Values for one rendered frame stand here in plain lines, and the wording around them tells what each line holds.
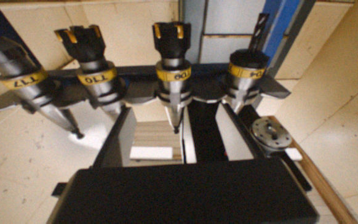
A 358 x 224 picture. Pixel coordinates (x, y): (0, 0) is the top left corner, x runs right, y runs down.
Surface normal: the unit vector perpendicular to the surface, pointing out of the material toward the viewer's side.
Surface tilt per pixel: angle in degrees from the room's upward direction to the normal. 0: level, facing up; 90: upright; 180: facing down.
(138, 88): 180
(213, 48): 90
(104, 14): 90
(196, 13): 90
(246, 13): 90
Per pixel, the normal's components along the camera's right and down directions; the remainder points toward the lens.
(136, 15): 0.06, 0.69
